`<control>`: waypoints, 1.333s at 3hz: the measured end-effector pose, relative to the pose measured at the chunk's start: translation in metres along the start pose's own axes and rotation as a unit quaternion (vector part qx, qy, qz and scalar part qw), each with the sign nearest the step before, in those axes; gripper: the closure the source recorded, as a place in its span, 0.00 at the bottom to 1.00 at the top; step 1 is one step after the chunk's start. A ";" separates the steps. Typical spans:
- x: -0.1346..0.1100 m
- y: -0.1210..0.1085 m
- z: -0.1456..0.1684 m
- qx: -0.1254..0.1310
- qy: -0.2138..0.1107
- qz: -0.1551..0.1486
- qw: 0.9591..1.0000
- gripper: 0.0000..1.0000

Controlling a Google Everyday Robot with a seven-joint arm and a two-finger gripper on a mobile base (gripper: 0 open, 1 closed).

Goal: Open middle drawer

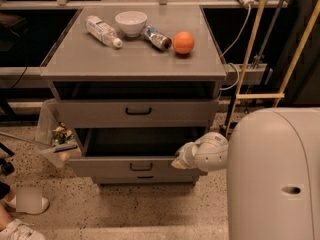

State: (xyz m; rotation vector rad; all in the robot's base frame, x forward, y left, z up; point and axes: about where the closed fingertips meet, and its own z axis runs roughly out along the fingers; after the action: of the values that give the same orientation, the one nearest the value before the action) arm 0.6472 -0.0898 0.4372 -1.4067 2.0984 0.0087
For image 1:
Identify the clear plastic water bottle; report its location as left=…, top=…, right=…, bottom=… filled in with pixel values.
left=85, top=15, right=122, bottom=49

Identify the grey top drawer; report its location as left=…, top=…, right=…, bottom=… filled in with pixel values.
left=57, top=100, right=218, bottom=128

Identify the crushed silver can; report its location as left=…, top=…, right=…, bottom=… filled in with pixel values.
left=143, top=25, right=172, bottom=51

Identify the grey drawer cabinet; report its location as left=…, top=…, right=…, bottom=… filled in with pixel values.
left=39, top=5, right=228, bottom=187

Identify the white shoe lower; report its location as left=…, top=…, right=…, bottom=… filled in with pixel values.
left=0, top=219, right=46, bottom=240

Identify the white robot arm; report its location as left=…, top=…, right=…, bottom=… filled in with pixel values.
left=172, top=107, right=320, bottom=240

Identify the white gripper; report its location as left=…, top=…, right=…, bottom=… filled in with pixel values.
left=171, top=142, right=198, bottom=170

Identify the wooden ladder frame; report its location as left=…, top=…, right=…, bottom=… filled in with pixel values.
left=225, top=0, right=320, bottom=140

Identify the white bowl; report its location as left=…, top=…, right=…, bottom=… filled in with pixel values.
left=115, top=11, right=148, bottom=37

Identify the clear plastic trash bag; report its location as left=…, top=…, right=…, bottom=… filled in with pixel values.
left=35, top=99, right=81, bottom=168

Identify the white power cable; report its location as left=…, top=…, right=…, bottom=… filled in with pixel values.
left=218, top=4, right=254, bottom=92

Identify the grey drawer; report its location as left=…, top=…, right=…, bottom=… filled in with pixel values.
left=57, top=100, right=218, bottom=128
left=70, top=127, right=206, bottom=178
left=91, top=176, right=199, bottom=185

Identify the grey bottom drawer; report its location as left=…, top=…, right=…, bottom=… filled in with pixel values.
left=91, top=176, right=199, bottom=185

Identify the orange ball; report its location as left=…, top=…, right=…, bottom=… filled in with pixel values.
left=173, top=31, right=195, bottom=55

